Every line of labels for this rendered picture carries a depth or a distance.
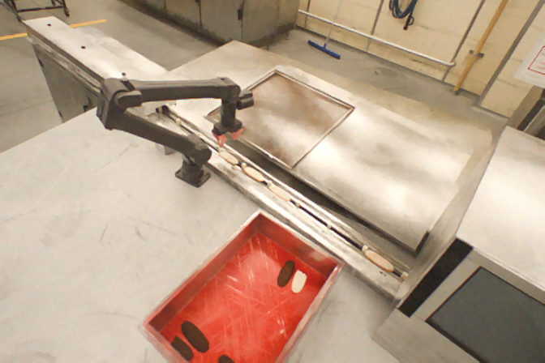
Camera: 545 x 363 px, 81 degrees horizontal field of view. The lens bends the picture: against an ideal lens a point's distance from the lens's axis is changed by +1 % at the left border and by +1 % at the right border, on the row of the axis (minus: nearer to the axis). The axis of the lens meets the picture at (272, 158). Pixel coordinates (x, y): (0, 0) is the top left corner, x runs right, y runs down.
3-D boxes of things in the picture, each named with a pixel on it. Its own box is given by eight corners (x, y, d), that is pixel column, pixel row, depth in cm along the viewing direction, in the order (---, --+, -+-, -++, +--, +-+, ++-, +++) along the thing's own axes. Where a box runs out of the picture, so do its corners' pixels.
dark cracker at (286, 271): (286, 258, 105) (286, 256, 104) (297, 262, 104) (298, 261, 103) (274, 283, 98) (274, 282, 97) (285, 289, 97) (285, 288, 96)
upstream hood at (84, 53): (27, 32, 203) (21, 19, 197) (57, 27, 214) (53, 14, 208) (145, 119, 149) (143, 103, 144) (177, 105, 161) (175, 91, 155)
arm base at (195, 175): (173, 176, 128) (198, 188, 124) (172, 160, 122) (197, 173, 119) (188, 164, 134) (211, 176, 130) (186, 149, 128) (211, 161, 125)
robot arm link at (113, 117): (79, 110, 91) (92, 129, 85) (106, 71, 89) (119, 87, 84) (190, 152, 128) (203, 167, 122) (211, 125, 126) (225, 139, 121)
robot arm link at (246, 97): (217, 79, 115) (231, 89, 110) (243, 72, 121) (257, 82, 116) (217, 107, 122) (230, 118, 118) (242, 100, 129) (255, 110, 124)
